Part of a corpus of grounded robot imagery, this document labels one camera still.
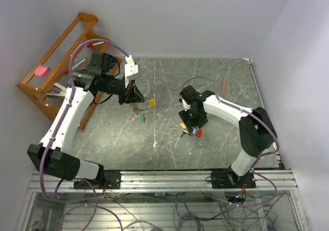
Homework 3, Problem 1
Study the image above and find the green key tag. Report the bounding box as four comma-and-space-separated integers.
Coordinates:
140, 114, 145, 124

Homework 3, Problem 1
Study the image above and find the aluminium frame rail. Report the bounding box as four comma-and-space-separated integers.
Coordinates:
27, 168, 299, 193

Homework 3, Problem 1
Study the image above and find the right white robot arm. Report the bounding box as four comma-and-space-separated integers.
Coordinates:
178, 85, 278, 188

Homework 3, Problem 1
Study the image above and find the large keyring yellow handle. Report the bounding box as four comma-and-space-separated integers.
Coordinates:
130, 99, 155, 113

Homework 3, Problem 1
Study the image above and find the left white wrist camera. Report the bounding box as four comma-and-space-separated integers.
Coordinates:
124, 55, 141, 88

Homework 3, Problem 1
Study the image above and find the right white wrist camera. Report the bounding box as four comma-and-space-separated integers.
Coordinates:
182, 99, 191, 111

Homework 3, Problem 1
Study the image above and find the red tag key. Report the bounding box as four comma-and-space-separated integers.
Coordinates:
196, 129, 203, 138

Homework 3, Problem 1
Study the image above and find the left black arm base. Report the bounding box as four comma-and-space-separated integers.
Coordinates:
74, 169, 121, 190

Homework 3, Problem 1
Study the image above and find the blue tag key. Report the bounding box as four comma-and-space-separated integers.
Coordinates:
191, 127, 198, 136

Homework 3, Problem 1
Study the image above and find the wooden tiered rack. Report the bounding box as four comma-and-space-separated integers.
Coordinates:
17, 12, 122, 130

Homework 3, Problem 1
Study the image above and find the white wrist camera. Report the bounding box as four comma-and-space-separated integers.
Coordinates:
124, 55, 141, 88
182, 99, 191, 111

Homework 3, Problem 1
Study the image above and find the pink eraser block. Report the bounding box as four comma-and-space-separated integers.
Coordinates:
33, 65, 50, 78

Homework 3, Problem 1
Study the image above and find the red pencil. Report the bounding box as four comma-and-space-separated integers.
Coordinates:
221, 76, 227, 94

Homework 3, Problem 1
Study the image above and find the yellow tag key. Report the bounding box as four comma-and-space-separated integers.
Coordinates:
179, 122, 189, 138

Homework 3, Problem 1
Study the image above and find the blue stapler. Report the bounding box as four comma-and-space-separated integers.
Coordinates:
109, 62, 115, 70

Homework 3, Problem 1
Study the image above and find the brown capped white marker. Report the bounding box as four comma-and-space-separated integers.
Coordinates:
64, 58, 86, 75

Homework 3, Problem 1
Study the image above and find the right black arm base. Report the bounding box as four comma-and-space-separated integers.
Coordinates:
205, 169, 256, 189

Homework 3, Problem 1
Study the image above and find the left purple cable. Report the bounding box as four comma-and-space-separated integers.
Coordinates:
40, 38, 133, 231

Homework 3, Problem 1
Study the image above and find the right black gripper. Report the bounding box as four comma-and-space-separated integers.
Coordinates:
179, 106, 207, 132

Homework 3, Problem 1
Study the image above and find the red capped white marker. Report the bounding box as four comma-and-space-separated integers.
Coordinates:
87, 41, 105, 48

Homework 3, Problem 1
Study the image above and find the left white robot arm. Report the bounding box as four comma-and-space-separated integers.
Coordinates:
27, 52, 145, 188

